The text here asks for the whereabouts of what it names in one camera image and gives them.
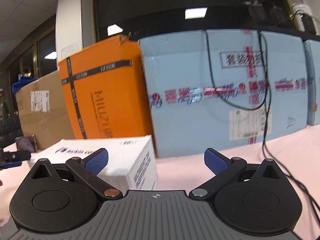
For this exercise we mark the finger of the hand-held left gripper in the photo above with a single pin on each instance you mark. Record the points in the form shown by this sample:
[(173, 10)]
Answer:
[(15, 155)]

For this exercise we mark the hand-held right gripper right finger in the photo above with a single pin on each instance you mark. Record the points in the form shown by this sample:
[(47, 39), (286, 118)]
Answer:
[(216, 161)]

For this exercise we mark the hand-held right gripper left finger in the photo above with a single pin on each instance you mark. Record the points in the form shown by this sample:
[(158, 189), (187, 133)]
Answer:
[(96, 161)]

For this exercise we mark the black office chair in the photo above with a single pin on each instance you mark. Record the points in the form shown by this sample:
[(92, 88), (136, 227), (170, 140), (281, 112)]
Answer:
[(7, 132)]

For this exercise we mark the white printed carton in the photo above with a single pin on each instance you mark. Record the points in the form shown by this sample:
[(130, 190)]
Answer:
[(130, 152)]

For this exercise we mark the large light blue carton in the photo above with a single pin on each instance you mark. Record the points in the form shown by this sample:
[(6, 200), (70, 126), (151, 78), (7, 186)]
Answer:
[(187, 130)]

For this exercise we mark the brown cardboard box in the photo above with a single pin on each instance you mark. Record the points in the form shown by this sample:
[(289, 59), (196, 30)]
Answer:
[(50, 125)]

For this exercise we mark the blue cloth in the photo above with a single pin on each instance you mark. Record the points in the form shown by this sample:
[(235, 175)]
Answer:
[(22, 81)]

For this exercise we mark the orange box with black ribbon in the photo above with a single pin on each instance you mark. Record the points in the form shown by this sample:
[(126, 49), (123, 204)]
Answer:
[(112, 80)]

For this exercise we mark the black power adapter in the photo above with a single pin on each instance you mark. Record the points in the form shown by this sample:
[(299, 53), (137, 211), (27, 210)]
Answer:
[(257, 7), (308, 25), (281, 15)]

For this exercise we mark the dark glass window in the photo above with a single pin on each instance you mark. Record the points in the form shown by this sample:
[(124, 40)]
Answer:
[(162, 5)]

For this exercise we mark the white plastic device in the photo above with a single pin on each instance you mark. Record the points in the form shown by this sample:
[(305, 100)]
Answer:
[(298, 8)]

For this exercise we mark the white wall notice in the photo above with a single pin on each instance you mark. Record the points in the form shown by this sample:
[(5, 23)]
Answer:
[(71, 50)]

